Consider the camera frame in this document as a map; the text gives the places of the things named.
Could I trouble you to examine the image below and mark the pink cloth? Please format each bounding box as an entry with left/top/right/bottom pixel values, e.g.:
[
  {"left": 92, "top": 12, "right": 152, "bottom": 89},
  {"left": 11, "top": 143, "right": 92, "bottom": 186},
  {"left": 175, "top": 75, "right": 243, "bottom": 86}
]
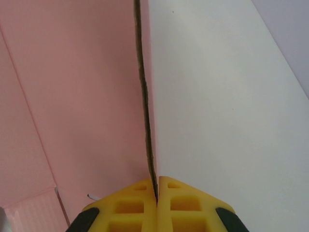
[{"left": 0, "top": 0, "right": 309, "bottom": 232}]

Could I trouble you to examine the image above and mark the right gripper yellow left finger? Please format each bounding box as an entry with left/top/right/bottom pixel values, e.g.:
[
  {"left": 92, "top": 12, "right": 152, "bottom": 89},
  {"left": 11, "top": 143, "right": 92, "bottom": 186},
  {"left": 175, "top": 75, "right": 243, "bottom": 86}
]
[{"left": 66, "top": 178, "right": 158, "bottom": 232}]

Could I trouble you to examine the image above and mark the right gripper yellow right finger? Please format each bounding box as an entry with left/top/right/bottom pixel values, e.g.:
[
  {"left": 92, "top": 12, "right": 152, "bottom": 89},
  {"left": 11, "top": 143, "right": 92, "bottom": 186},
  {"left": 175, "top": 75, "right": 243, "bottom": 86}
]
[{"left": 156, "top": 175, "right": 247, "bottom": 232}]

